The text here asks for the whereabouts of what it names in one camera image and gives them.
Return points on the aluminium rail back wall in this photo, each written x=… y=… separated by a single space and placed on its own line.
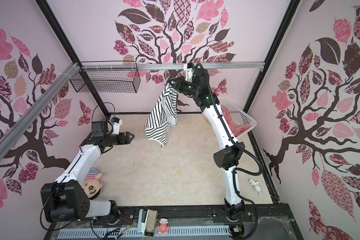
x=154 y=67

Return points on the small white figurine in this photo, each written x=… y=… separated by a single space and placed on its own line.
x=256 y=186

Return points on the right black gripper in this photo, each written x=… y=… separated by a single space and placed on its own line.
x=181 y=83

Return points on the white plastic laundry basket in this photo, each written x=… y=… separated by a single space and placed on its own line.
x=238 y=116

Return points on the cartoon boy plush head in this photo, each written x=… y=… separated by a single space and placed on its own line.
x=92 y=185

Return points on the black white striped tank top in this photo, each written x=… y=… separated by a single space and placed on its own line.
x=163 y=115

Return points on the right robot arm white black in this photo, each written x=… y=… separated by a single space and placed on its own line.
x=195 y=85

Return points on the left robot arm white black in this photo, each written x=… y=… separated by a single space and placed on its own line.
x=65 y=199

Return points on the silver white box device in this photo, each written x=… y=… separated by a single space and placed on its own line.
x=147 y=222

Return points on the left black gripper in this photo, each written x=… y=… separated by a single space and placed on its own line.
x=122 y=141

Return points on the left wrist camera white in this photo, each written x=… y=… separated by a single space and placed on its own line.
x=116 y=124

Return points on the pink pig figurine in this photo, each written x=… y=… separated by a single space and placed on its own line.
x=163 y=227

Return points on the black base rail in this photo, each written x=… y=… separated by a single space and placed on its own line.
x=216 y=213

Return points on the aluminium rail left wall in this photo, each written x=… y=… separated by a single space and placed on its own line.
x=20 y=127

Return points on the black wire mesh basket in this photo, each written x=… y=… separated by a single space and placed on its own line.
x=107 y=77

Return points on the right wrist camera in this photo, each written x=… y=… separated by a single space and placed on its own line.
x=189 y=71

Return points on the red white striped tank top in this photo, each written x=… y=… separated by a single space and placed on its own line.
x=237 y=130

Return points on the aluminium rail wall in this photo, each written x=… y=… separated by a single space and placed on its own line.
x=20 y=127
x=154 y=67

